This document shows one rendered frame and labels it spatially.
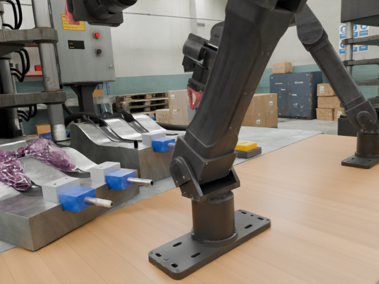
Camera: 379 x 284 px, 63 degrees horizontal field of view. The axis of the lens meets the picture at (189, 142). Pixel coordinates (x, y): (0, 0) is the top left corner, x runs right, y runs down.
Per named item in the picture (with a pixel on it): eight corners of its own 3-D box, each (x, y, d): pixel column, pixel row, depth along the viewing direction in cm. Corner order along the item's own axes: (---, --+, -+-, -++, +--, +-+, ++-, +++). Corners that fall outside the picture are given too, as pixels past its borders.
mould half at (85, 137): (213, 162, 91) (211, 116, 88) (141, 186, 73) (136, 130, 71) (122, 145, 126) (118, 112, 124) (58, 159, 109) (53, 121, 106)
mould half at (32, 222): (140, 192, 68) (135, 145, 66) (34, 251, 46) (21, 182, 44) (7, 174, 92) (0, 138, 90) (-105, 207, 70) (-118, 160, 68)
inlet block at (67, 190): (124, 214, 51) (120, 183, 50) (102, 227, 46) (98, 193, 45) (69, 204, 57) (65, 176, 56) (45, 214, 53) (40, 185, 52)
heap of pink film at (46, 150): (87, 168, 70) (83, 134, 69) (12, 195, 55) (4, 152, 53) (18, 160, 82) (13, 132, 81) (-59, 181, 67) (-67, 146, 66)
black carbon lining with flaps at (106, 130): (183, 141, 90) (180, 108, 88) (137, 151, 79) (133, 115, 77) (119, 133, 114) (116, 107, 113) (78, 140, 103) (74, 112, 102)
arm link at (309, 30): (207, 23, 90) (318, -9, 77) (217, 27, 98) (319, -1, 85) (214, 65, 92) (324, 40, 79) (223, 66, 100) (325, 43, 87)
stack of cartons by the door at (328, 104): (360, 120, 669) (361, 81, 653) (352, 122, 650) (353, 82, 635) (323, 118, 738) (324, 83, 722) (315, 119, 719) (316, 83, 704)
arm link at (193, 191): (167, 156, 43) (194, 162, 39) (211, 145, 49) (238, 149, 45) (171, 198, 45) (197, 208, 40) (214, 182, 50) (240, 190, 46)
